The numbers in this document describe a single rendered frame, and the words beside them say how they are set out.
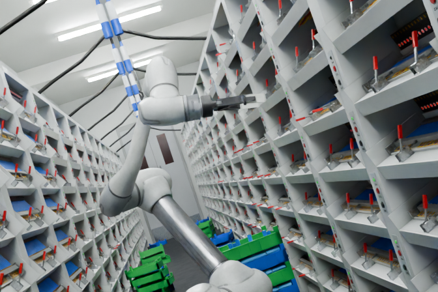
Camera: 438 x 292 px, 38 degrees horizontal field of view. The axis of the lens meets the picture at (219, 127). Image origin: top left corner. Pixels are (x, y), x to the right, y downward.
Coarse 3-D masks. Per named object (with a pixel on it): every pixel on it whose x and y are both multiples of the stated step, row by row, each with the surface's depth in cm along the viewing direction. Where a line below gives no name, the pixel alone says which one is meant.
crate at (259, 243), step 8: (272, 232) 291; (240, 240) 298; (256, 240) 280; (264, 240) 281; (272, 240) 281; (280, 240) 282; (224, 248) 296; (232, 248) 277; (240, 248) 278; (248, 248) 278; (256, 248) 279; (264, 248) 280; (232, 256) 276; (240, 256) 277
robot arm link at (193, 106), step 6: (186, 96) 218; (192, 96) 218; (198, 96) 218; (186, 102) 216; (192, 102) 216; (198, 102) 216; (186, 108) 216; (192, 108) 216; (198, 108) 216; (186, 114) 216; (192, 114) 217; (198, 114) 217; (186, 120) 218; (192, 120) 219
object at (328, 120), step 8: (336, 88) 252; (328, 96) 256; (336, 96) 194; (312, 104) 255; (320, 104) 255; (304, 112) 254; (328, 112) 225; (336, 112) 203; (344, 112) 196; (304, 120) 254; (320, 120) 225; (328, 120) 216; (336, 120) 208; (344, 120) 201; (304, 128) 252; (312, 128) 241; (320, 128) 232; (328, 128) 223
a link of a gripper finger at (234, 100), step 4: (232, 96) 213; (236, 96) 213; (240, 96) 212; (216, 100) 214; (220, 100) 214; (224, 100) 214; (228, 100) 214; (232, 100) 213; (236, 100) 213; (240, 100) 212; (216, 104) 214; (220, 104) 214; (224, 104) 214; (228, 104) 214
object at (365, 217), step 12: (348, 192) 253; (360, 192) 253; (372, 192) 236; (336, 204) 252; (348, 204) 234; (360, 204) 233; (372, 204) 207; (336, 216) 251; (348, 216) 233; (360, 216) 225; (372, 216) 206; (348, 228) 239; (360, 228) 222; (372, 228) 207; (384, 228) 194
